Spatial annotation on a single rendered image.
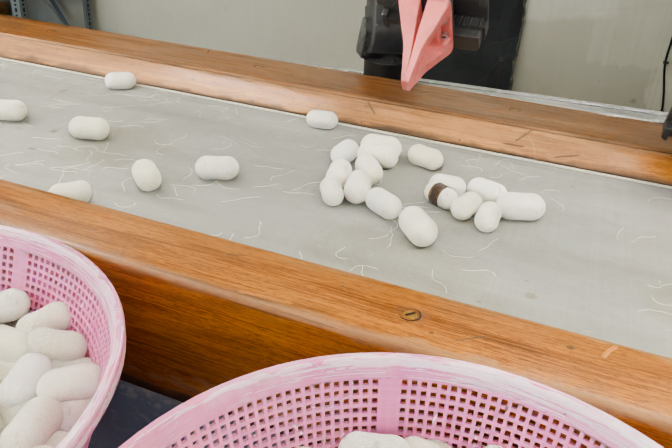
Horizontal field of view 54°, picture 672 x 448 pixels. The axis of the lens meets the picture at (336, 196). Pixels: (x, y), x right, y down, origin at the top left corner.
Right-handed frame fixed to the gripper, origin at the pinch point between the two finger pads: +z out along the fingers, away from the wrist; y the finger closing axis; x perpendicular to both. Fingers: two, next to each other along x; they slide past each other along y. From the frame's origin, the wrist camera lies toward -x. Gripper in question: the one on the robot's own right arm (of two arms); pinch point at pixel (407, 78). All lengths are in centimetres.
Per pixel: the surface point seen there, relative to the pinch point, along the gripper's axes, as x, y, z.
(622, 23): 145, 24, -135
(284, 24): 148, -101, -117
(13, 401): -18.9, -7.7, 34.6
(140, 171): -7.1, -15.9, 17.2
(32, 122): -0.8, -34.4, 12.4
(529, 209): -0.7, 12.8, 10.4
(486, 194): 0.4, 9.3, 9.4
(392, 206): -3.8, 3.3, 14.0
